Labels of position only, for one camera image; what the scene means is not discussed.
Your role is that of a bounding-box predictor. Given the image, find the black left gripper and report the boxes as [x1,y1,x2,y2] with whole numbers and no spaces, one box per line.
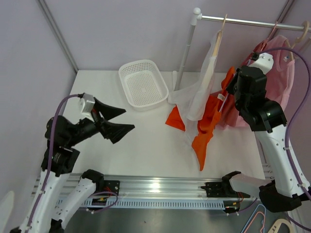
[67,97,135,146]

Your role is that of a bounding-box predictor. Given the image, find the white t shirt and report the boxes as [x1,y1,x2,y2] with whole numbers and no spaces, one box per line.
[169,32,218,123]

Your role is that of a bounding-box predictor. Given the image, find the orange t shirt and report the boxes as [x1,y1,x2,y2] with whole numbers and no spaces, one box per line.
[166,67,234,171]

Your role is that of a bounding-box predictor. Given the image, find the blue wire hanger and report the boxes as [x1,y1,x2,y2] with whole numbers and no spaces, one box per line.
[219,95,228,112]

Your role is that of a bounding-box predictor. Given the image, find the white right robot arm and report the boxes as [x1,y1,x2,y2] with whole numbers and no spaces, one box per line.
[221,66,311,213]

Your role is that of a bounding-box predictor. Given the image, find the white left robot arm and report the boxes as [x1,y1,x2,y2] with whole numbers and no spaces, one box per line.
[11,93,135,233]

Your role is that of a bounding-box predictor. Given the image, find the light pink t shirt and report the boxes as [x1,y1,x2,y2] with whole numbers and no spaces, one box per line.
[226,35,295,127]

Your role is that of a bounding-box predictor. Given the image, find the coral red t shirt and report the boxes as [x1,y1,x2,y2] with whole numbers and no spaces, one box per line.
[217,41,267,129]

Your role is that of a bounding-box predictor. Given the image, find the beige spare hanger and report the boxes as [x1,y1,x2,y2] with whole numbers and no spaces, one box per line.
[268,218,294,233]

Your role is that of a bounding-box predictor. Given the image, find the white plastic basket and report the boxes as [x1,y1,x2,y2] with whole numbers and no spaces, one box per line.
[118,59,169,112]

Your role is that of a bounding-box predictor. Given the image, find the white rack foot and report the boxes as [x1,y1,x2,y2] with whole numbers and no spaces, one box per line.
[170,71,181,97]

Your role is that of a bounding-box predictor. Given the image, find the grey rack upright pole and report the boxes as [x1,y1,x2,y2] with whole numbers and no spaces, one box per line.
[174,7,202,91]

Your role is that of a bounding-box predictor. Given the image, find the pink and blue spare hangers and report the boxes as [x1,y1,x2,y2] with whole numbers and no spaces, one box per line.
[241,204,267,233]

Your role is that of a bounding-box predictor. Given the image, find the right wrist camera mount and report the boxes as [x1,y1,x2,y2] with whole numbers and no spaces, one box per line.
[247,52,274,74]

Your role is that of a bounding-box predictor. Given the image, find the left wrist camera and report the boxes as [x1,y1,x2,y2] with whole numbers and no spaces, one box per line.
[78,93,95,118]

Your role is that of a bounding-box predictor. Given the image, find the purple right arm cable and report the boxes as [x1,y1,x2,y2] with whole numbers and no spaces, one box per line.
[225,47,311,229]

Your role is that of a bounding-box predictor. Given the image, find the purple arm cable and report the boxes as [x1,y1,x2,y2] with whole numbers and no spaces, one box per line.
[24,94,119,233]
[225,47,311,229]

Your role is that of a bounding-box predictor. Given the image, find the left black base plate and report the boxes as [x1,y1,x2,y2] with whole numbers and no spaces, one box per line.
[76,179,121,197]

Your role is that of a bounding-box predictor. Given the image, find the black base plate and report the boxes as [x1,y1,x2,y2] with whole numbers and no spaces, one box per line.
[200,182,251,198]
[76,179,121,197]

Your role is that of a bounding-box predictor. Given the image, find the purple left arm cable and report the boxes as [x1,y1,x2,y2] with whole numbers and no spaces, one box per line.
[24,94,119,233]

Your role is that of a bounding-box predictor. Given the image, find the aluminium mounting rail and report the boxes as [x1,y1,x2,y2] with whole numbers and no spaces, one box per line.
[104,175,221,200]

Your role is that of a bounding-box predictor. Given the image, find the silver clothes rail bar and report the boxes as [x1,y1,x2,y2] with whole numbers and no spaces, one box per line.
[198,16,305,31]

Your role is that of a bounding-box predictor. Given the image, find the white slotted cable duct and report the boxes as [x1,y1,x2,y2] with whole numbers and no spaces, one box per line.
[42,198,225,210]

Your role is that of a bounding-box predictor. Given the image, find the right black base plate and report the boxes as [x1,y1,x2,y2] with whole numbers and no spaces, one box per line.
[200,182,251,198]

